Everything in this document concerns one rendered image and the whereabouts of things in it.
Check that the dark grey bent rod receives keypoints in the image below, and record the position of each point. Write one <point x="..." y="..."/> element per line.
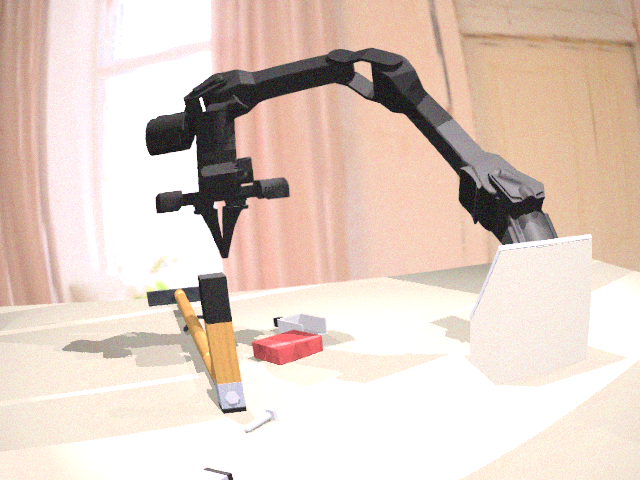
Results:
<point x="198" y="317"/>

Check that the red rectangular block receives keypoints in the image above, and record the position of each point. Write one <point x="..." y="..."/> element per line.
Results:
<point x="287" y="347"/>

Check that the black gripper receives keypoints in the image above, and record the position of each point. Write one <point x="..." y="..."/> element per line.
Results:
<point x="269" y="189"/>

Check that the long orange l-shaped rod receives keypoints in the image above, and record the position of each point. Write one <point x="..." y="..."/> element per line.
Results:
<point x="211" y="474"/>

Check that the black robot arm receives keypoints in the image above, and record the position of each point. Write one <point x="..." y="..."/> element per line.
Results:
<point x="503" y="199"/>

